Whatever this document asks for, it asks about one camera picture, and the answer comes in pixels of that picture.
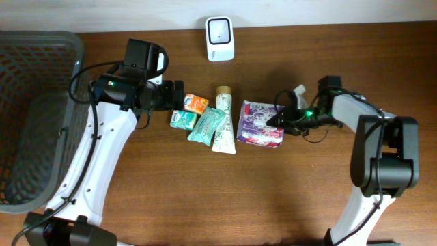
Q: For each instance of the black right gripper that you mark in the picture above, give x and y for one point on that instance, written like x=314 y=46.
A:
x=291 y=124

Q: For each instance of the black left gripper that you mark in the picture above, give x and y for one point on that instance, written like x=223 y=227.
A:
x=167 y=98

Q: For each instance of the red purple pad package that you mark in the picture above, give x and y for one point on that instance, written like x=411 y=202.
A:
x=253 y=128

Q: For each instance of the white floral lotion tube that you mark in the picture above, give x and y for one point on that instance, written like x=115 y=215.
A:
x=224 y=141

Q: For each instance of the orange Kleenex tissue pack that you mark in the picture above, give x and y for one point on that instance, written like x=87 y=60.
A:
x=195 y=104

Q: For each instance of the teal Kleenex tissue pack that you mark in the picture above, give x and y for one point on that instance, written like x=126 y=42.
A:
x=183 y=120

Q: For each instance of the teal toilet wipes pack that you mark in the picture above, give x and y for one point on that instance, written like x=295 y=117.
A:
x=206 y=126

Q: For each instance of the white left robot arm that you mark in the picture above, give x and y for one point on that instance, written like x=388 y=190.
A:
x=117 y=99

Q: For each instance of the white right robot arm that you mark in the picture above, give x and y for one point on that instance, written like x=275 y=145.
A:
x=385 y=154

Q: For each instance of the white barcode scanner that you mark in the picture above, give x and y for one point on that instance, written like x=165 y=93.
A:
x=219 y=39

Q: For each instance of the grey plastic basket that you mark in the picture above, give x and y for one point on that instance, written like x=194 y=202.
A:
x=40 y=126

